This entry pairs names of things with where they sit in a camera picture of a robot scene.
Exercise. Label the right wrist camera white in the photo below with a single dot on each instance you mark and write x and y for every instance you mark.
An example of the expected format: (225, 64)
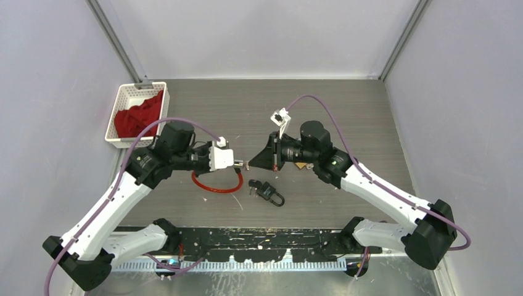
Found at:
(282, 119)

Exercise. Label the black Kaijing padlock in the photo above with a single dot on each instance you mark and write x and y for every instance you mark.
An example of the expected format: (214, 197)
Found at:
(270, 194)

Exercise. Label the red cloth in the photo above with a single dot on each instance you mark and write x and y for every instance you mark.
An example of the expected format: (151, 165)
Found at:
(130, 122)

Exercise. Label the white plastic basket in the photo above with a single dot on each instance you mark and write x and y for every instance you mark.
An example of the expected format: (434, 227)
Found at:
(129, 95)

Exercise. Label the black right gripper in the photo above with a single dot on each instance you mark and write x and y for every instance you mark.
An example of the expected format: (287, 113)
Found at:
(265, 158)

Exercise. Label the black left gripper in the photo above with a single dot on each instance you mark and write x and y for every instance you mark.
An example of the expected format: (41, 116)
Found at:
(206, 148)

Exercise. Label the red cable lock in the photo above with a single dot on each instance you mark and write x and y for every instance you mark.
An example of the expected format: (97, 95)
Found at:
(238, 167)

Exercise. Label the black-headed key bunch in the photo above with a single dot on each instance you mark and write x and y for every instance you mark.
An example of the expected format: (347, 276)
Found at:
(255, 186)

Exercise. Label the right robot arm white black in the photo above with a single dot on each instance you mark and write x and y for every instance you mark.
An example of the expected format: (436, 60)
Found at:
(421, 229)

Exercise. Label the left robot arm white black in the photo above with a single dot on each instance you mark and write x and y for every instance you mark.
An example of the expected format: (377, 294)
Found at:
(85, 252)

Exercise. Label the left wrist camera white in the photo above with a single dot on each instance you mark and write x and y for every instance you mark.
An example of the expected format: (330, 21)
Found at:
(220, 155)

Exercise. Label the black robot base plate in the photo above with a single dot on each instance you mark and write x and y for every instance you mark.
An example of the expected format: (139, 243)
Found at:
(259, 245)

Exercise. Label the brass padlock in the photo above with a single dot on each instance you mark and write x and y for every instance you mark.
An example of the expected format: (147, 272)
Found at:
(303, 165)

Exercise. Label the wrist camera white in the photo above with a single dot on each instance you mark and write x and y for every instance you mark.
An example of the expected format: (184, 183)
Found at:
(220, 155)
(282, 119)

